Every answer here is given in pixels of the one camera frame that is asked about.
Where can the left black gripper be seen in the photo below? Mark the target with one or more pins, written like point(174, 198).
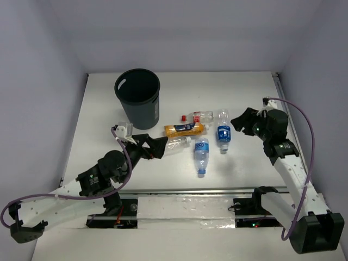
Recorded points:
point(138, 144)

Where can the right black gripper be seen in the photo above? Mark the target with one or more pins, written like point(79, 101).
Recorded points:
point(246, 119)

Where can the clear crushed bottle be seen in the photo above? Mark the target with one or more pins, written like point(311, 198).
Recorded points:
point(176, 145)

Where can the clear bottle blue label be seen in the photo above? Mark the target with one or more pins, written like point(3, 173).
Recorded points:
point(223, 130)

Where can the orange juice bottle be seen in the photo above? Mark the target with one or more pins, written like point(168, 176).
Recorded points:
point(188, 129)

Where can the clear bottle red cap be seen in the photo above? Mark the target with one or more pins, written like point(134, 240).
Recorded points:
point(198, 116)

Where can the clear bottle blue cap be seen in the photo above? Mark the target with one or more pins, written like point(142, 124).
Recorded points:
point(201, 156)

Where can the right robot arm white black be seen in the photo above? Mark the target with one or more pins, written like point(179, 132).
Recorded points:
point(307, 223)

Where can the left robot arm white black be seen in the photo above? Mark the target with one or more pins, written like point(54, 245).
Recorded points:
point(95, 190)

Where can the dark grey plastic bin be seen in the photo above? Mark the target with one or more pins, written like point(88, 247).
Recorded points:
point(138, 91)

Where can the white foam front board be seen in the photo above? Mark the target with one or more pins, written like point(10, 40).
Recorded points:
point(171, 244)

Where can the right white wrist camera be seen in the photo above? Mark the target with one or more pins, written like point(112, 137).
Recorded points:
point(268, 104)

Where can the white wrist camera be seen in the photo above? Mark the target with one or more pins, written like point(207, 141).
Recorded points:
point(268, 104)
point(123, 131)

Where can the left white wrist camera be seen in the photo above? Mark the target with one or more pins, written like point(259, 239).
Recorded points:
point(123, 131)

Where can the aluminium rail right side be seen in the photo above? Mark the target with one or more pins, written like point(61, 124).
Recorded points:
point(286, 107)

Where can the aluminium rail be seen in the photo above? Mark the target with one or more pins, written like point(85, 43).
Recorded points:
point(286, 107)
point(246, 190)

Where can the aluminium rail front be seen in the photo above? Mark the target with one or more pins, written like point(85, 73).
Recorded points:
point(246, 190)

